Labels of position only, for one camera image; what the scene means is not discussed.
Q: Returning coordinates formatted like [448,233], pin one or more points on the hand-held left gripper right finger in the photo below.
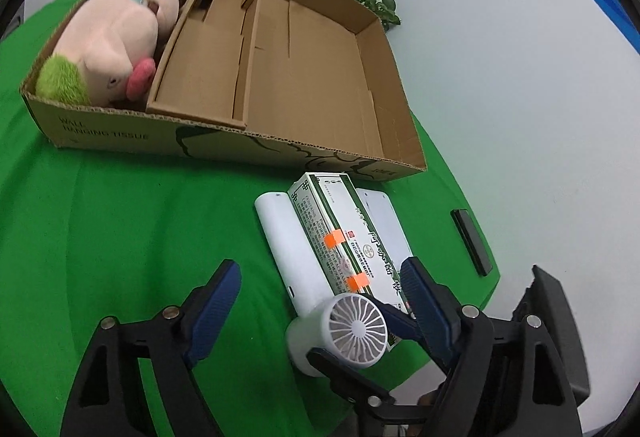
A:
[427,312]

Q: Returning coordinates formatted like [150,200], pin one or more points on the cardboard divider insert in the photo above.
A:
[200,67]

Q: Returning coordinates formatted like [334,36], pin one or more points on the white handheld fan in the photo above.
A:
[295,247]

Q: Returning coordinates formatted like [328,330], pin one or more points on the pink pig plush toy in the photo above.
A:
[110,37]

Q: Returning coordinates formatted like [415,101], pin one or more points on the green and white medicine box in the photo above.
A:
[340,217]

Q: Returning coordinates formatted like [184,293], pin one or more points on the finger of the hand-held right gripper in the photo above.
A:
[401,325]
[350,382]

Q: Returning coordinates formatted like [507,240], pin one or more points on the green table cloth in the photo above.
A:
[125,227]

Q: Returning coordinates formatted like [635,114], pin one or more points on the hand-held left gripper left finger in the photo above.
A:
[215,312]

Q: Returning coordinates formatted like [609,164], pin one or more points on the black rectangular bar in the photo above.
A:
[472,244]

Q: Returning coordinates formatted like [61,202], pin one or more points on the brown cardboard box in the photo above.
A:
[310,67]

